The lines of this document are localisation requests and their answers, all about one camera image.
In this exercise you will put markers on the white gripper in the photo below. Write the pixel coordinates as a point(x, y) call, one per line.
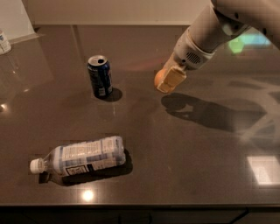
point(189, 52)

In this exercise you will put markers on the orange fruit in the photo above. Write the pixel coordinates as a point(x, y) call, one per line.
point(158, 77)

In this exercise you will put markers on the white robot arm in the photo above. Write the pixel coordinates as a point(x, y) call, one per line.
point(220, 22)

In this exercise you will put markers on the blue pepsi can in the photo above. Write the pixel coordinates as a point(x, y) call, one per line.
point(100, 75)

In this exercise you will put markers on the clear plastic water bottle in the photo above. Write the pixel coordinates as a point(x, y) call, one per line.
point(84, 157)

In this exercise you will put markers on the white container at left edge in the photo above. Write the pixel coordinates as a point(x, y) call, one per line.
point(5, 45)

